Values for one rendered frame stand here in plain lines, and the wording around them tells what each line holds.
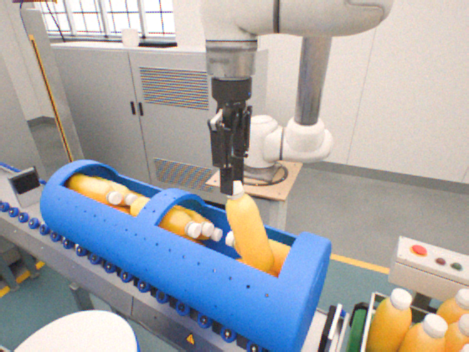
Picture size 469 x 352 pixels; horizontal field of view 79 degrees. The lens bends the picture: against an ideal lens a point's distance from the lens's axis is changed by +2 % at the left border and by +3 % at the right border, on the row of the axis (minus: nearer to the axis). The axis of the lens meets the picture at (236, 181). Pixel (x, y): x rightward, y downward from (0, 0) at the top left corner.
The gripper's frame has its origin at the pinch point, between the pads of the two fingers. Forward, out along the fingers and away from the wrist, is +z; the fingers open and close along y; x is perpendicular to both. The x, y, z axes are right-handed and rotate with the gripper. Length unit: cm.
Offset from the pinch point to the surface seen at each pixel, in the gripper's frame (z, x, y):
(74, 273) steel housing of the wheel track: 51, -60, 12
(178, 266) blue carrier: 21.4, -8.1, 11.0
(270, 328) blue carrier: 24.5, 16.2, 12.0
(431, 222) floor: 134, 78, -233
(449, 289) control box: 32, 50, -26
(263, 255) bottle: 17.1, 9.2, 1.6
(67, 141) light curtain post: 26, -121, -31
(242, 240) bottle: 13.2, 4.8, 3.6
